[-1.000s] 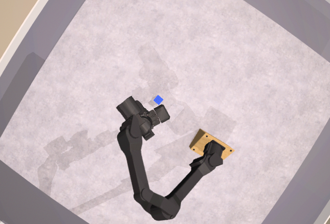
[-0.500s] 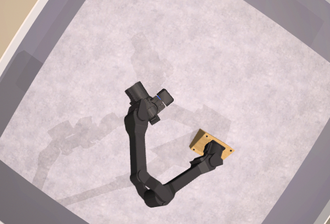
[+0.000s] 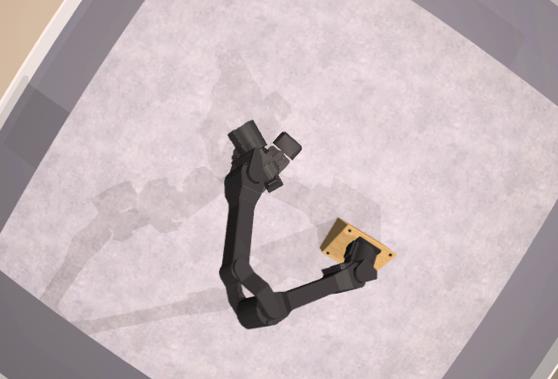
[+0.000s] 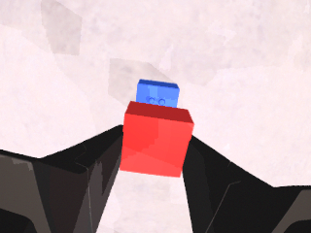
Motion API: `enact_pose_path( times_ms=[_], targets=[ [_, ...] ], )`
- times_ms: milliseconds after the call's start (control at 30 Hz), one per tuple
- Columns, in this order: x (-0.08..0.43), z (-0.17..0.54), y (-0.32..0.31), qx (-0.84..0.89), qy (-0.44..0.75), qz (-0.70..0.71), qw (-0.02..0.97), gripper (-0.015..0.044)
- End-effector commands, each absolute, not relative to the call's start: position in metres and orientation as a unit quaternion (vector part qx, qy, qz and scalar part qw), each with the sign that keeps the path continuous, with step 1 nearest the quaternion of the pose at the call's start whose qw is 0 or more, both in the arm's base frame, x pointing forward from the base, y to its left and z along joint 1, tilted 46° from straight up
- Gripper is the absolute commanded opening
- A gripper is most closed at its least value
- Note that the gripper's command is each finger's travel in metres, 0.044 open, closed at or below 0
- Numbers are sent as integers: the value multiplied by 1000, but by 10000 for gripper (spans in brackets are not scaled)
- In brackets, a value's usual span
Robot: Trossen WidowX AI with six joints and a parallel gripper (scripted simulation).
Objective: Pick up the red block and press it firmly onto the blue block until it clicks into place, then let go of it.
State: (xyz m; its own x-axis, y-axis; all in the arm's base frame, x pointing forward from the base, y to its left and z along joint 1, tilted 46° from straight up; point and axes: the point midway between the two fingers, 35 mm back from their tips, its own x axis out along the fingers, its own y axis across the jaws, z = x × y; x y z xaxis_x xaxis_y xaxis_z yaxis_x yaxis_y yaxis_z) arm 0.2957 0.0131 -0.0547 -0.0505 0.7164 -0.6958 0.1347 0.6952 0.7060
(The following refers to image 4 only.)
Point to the red block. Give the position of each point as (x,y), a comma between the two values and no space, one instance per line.
(155,139)

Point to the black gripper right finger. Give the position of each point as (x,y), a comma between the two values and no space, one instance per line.
(224,198)

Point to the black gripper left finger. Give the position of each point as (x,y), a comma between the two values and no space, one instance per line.
(64,192)

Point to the blue block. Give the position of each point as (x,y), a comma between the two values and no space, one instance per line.
(157,93)

